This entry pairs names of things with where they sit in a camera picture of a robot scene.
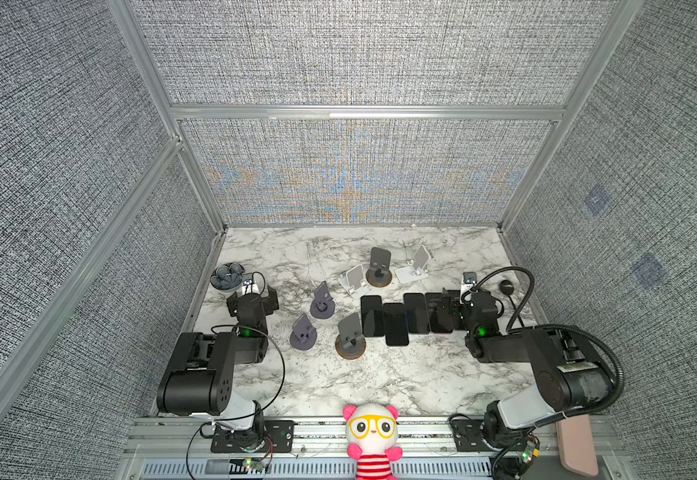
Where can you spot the aluminium front rail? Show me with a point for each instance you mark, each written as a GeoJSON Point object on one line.
{"type": "Point", "coordinates": [433, 447]}

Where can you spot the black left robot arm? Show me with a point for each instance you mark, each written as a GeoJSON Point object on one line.
{"type": "Point", "coordinates": [199, 378]}

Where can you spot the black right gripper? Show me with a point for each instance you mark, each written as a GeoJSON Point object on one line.
{"type": "Point", "coordinates": [455, 303]}

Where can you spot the pink white plush toy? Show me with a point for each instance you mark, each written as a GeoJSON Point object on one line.
{"type": "Point", "coordinates": [372, 433]}

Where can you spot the white stand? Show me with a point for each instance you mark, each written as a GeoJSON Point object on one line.
{"type": "Point", "coordinates": [354, 282]}
{"type": "Point", "coordinates": [415, 269]}

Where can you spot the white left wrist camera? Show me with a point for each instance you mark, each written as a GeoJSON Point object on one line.
{"type": "Point", "coordinates": [252, 285]}

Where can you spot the pink phone case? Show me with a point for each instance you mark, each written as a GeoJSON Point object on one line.
{"type": "Point", "coordinates": [576, 446]}

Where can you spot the purple stand mid left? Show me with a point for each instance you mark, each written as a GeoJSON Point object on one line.
{"type": "Point", "coordinates": [323, 306]}

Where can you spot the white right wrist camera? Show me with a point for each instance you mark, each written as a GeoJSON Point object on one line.
{"type": "Point", "coordinates": [468, 280]}

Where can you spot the black phone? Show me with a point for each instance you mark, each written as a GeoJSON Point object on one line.
{"type": "Point", "coordinates": [395, 327]}
{"type": "Point", "coordinates": [416, 313]}
{"type": "Point", "coordinates": [372, 319]}

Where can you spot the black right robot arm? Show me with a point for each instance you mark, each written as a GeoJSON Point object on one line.
{"type": "Point", "coordinates": [574, 372]}

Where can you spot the white stand centre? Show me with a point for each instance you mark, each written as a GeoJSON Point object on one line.
{"type": "Point", "coordinates": [354, 282]}

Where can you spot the black round puck with cable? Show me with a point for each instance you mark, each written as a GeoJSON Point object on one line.
{"type": "Point", "coordinates": [506, 287]}

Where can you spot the grey round fan object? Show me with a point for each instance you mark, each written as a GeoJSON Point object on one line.
{"type": "Point", "coordinates": [230, 277]}

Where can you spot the blue phone mid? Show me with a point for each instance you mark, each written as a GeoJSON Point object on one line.
{"type": "Point", "coordinates": [439, 320]}

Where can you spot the white stand back right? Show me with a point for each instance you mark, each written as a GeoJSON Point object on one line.
{"type": "Point", "coordinates": [415, 269]}

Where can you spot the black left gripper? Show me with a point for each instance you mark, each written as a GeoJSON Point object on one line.
{"type": "Point", "coordinates": [268, 302]}

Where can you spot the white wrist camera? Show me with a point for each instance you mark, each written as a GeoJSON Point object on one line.
{"type": "Point", "coordinates": [252, 285]}
{"type": "Point", "coordinates": [468, 280]}

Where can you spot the wooden grey stand back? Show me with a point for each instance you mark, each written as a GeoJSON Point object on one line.
{"type": "Point", "coordinates": [378, 273]}

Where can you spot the wooden round phone stand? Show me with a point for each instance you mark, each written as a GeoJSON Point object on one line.
{"type": "Point", "coordinates": [350, 343]}

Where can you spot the purple stand front left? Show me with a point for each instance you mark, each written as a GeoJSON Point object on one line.
{"type": "Point", "coordinates": [304, 334]}

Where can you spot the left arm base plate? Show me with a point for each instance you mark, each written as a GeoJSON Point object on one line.
{"type": "Point", "coordinates": [269, 435]}

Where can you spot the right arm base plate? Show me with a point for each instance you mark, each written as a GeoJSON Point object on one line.
{"type": "Point", "coordinates": [484, 434]}

